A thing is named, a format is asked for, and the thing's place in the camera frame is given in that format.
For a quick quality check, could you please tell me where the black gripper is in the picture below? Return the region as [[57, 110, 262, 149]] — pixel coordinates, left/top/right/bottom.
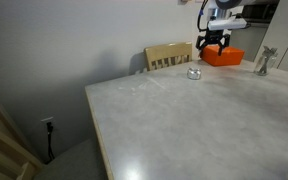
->
[[195, 30, 230, 56]]

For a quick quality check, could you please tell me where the shiny silver container lid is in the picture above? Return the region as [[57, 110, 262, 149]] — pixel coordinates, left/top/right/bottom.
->
[[188, 67, 201, 74]]

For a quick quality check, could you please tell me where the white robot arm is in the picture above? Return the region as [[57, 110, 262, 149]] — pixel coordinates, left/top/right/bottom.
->
[[196, 0, 255, 55]]

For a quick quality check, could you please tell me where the silver round container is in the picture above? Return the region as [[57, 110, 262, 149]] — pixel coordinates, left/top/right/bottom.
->
[[187, 71, 202, 80]]

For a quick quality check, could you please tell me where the orange box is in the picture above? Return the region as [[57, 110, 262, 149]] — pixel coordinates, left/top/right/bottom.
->
[[201, 45, 245, 66]]

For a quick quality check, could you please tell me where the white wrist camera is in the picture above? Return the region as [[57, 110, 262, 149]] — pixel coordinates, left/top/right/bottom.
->
[[208, 18, 247, 31]]

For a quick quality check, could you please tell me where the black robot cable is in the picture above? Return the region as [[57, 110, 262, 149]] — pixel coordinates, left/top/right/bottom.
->
[[197, 0, 210, 34]]

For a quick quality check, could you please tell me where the light wooden furniture frame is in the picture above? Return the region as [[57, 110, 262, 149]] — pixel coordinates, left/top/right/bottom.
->
[[0, 103, 43, 180]]

